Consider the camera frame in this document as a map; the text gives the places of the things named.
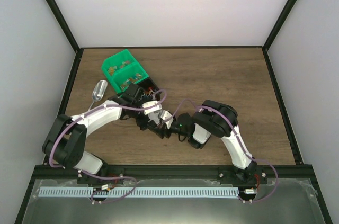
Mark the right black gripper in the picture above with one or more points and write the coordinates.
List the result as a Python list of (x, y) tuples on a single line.
[(161, 133)]

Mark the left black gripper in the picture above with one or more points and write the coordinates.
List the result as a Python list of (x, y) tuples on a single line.
[(140, 123)]

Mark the clear round cup lid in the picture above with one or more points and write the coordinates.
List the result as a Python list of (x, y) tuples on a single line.
[(155, 116)]

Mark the black lollipop bin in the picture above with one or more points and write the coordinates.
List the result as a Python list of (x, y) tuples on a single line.
[(150, 88)]

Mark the silver metal scoop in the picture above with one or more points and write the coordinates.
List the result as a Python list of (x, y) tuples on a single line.
[(98, 92)]

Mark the green two-compartment candy bin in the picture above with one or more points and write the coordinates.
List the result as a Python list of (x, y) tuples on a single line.
[(122, 69)]

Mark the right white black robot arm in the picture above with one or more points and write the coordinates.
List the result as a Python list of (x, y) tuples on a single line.
[(210, 119)]

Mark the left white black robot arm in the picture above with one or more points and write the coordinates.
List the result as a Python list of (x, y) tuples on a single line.
[(65, 142)]

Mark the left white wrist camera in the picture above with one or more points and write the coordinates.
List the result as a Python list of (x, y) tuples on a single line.
[(151, 106)]

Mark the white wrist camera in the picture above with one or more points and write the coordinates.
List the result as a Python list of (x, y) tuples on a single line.
[(165, 116), (151, 106)]

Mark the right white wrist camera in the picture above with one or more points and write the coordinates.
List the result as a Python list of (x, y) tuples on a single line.
[(165, 116)]

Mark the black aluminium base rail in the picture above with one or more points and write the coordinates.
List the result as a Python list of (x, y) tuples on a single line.
[(224, 174)]

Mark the light blue slotted cable duct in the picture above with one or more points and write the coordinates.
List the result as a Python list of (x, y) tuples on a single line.
[(141, 192)]

